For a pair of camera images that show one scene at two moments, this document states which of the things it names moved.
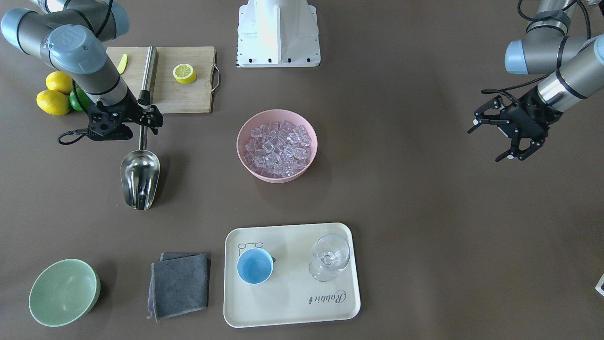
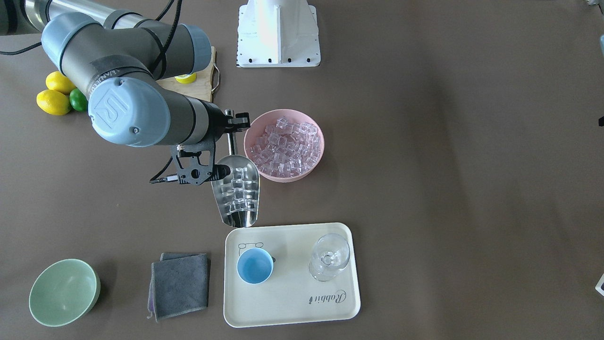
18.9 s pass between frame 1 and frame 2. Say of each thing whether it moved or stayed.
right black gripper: moved
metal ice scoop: moved
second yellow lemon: stayed
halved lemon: stayed
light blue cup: stayed
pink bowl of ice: stayed
